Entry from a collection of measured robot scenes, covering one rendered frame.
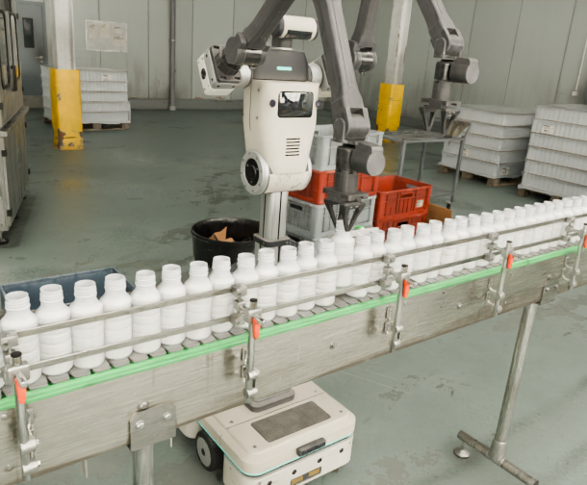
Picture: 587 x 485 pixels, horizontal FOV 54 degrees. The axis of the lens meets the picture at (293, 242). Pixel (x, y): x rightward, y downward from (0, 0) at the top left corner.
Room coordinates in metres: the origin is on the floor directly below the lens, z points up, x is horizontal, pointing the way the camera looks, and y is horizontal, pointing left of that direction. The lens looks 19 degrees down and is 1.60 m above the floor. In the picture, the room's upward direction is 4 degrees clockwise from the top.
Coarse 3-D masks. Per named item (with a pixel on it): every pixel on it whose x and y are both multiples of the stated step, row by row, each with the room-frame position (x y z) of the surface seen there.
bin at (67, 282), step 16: (80, 272) 1.51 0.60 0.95; (96, 272) 1.54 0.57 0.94; (112, 272) 1.57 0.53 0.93; (0, 288) 1.37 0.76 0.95; (16, 288) 1.41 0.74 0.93; (32, 288) 1.43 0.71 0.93; (64, 288) 1.49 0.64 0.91; (96, 288) 1.54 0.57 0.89; (128, 288) 1.47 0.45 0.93; (32, 304) 1.43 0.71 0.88
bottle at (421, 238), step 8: (424, 224) 1.55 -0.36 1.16; (416, 232) 1.54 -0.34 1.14; (424, 232) 1.52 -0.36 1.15; (416, 240) 1.52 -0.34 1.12; (424, 240) 1.51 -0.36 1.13; (416, 256) 1.51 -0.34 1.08; (424, 256) 1.51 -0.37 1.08; (416, 264) 1.51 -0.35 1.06; (424, 264) 1.51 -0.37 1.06; (416, 280) 1.51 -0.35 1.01; (424, 280) 1.51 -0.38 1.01
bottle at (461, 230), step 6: (456, 216) 1.66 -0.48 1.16; (462, 216) 1.66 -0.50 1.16; (462, 222) 1.63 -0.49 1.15; (456, 228) 1.63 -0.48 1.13; (462, 228) 1.63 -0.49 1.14; (462, 234) 1.62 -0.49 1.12; (468, 234) 1.63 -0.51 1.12; (462, 246) 1.62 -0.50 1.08; (456, 252) 1.62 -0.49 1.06; (462, 252) 1.62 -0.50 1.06; (456, 258) 1.62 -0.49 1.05; (462, 258) 1.62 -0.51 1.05; (462, 264) 1.63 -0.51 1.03; (456, 270) 1.62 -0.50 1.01
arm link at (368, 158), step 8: (336, 120) 1.36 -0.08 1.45; (344, 120) 1.35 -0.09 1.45; (336, 128) 1.36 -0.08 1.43; (344, 128) 1.34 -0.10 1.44; (336, 136) 1.36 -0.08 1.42; (344, 136) 1.34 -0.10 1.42; (360, 144) 1.32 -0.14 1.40; (368, 144) 1.30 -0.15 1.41; (376, 144) 1.32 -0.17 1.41; (360, 152) 1.31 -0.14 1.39; (368, 152) 1.30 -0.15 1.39; (376, 152) 1.29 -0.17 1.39; (352, 160) 1.32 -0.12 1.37; (360, 160) 1.30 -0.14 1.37; (368, 160) 1.28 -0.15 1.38; (376, 160) 1.29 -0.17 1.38; (384, 160) 1.31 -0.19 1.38; (352, 168) 1.33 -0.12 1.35; (360, 168) 1.30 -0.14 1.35; (368, 168) 1.28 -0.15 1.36; (376, 168) 1.30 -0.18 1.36
